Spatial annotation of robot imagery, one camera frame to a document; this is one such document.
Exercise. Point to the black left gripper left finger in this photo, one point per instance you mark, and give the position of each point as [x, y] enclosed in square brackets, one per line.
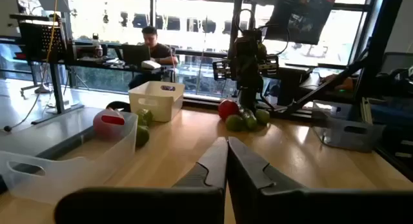
[193, 204]

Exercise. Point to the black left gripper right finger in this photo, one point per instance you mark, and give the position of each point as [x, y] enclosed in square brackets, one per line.
[274, 204]

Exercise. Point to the red tomato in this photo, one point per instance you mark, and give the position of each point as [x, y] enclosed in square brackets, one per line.
[227, 108]

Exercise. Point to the green lime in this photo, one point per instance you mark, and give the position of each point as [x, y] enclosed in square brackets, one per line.
[234, 123]
[262, 116]
[142, 136]

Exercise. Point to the plastic-wrapped green cucumber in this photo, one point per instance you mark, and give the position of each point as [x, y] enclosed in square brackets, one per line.
[249, 118]
[145, 117]

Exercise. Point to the red bell pepper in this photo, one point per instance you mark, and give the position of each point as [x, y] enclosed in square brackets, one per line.
[113, 120]

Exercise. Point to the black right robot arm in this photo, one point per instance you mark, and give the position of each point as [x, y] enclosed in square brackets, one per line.
[248, 96]

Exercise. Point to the person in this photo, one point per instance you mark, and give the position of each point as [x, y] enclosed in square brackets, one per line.
[155, 46]

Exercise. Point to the white plastic basket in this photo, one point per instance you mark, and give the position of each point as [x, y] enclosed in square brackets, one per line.
[156, 101]

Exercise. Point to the black laptop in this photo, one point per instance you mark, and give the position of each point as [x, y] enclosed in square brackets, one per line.
[135, 54]

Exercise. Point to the hanging dark monitor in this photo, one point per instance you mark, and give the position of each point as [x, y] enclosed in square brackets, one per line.
[300, 17]

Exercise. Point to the grey plastic basket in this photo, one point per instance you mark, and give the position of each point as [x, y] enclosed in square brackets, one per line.
[346, 133]

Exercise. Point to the clear plastic basket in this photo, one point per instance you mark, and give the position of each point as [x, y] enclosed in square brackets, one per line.
[80, 172]

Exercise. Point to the person's hand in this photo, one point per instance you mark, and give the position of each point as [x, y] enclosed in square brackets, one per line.
[342, 83]

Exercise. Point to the small bottle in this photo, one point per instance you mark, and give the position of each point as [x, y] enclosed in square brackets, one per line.
[98, 50]

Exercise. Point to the black desk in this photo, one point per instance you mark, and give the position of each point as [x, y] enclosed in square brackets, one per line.
[96, 64]

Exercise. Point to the black floor stand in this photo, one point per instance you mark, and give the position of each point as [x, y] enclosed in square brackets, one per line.
[57, 85]

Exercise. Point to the black perforated panel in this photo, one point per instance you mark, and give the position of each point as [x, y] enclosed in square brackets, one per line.
[38, 40]

